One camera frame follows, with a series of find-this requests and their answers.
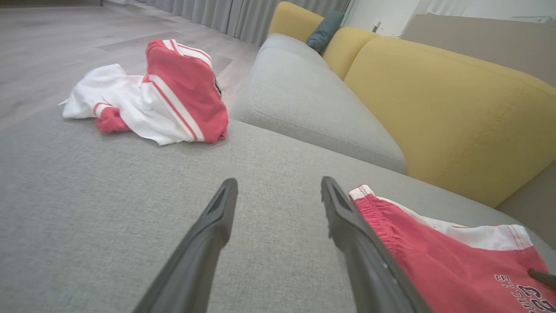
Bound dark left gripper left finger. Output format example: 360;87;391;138
132;177;238;313

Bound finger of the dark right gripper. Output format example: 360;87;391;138
528;268;556;291

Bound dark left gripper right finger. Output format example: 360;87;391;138
321;176;433;313

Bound red shorts with white stripe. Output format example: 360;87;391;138
348;184;556;313

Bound red and white jersey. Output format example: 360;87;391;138
59;38;229;146

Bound large grey sofa chaise cushion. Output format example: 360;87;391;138
0;107;556;313

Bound large yellow back cushion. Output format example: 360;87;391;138
343;26;556;208

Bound grey sofa seat cushion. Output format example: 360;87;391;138
229;33;407;174

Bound dark blue throw pillow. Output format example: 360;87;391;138
306;10;346;53

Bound grey curtain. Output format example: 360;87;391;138
146;0;351;47

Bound small yellow back cushion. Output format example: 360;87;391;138
268;1;379;81

